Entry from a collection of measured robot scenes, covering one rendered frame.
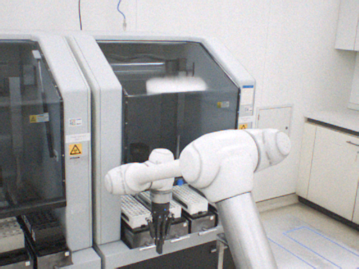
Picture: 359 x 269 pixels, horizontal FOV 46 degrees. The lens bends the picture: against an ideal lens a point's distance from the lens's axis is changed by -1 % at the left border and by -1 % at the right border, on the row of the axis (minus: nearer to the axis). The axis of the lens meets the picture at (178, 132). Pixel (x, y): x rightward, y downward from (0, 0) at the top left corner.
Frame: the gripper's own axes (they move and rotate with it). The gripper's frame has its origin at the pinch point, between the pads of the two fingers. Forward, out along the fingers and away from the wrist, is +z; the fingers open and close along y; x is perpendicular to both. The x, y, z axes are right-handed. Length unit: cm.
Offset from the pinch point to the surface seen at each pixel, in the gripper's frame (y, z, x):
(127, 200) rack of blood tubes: -1.7, -6.2, -34.3
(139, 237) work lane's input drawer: 3.2, 1.3, -11.9
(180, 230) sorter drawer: -17.9, 3.0, -11.8
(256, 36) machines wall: -160, -80, -131
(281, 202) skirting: -212, 77, -131
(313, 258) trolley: -48, -2, 40
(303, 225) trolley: -65, -2, 18
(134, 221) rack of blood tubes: 4.0, -4.5, -15.5
